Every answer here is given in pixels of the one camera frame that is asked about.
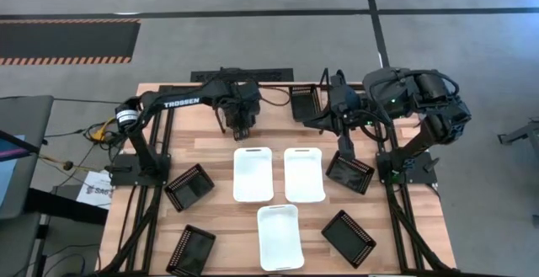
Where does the laptop with blue screen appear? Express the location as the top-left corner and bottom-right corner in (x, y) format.
(0, 128), (46, 210)

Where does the black perforated plastic basket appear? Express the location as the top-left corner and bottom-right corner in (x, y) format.
(289, 83), (323, 123)
(320, 209), (378, 269)
(324, 150), (376, 196)
(165, 224), (217, 277)
(163, 162), (216, 213)

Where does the grey desk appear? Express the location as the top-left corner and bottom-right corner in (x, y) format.
(0, 94), (55, 221)

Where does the yellow cable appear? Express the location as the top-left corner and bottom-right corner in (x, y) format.
(86, 116), (119, 143)

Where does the black hazard-striped floor mat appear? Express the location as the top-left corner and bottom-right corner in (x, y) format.
(0, 18), (141, 67)

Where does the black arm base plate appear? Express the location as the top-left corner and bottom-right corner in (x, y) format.
(109, 153), (172, 187)
(376, 151), (438, 185)

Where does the printed white paper sheet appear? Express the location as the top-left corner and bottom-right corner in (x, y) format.
(75, 169), (114, 210)

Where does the black metal table frame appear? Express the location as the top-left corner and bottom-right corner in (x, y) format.
(97, 82), (461, 277)

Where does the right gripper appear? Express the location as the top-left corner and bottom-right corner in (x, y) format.
(303, 91), (364, 163)

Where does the white plastic basket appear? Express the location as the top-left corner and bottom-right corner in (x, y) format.
(232, 146), (275, 204)
(283, 146), (327, 205)
(256, 204), (306, 272)

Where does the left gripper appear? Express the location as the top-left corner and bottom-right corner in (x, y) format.
(219, 82), (253, 142)

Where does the grey stand leg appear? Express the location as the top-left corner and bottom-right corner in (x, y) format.
(497, 119), (539, 146)

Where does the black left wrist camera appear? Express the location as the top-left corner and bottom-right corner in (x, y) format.
(245, 81), (263, 115)

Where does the black beam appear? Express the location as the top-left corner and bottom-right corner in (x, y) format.
(24, 187), (109, 226)

